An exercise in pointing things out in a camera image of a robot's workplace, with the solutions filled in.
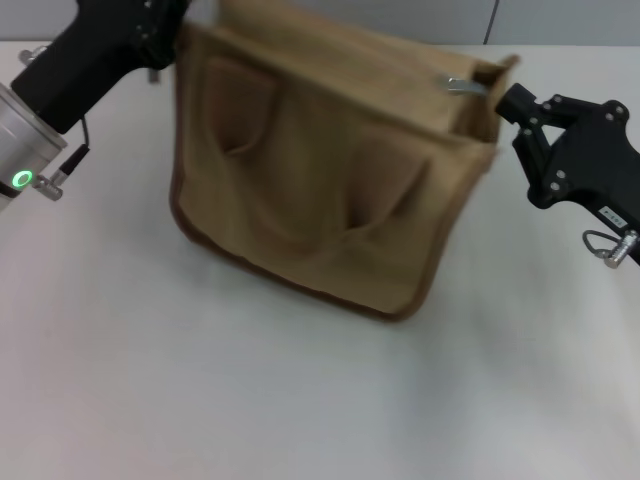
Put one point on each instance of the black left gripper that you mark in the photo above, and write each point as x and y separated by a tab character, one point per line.
90	65

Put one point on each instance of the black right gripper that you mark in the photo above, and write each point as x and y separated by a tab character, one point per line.
600	160

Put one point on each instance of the silver metal zipper pull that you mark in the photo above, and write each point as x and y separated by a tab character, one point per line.
462	86

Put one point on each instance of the khaki canvas food bag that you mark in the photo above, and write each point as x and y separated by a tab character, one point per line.
320	190

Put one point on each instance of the silver knurled left wrist pin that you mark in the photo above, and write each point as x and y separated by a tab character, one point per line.
49	187
32	56

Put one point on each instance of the silver knurled wrist pin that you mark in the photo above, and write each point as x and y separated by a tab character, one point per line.
32	56
49	187
620	252

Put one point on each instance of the silver knurled right wrist pin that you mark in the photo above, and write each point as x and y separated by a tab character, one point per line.
620	252

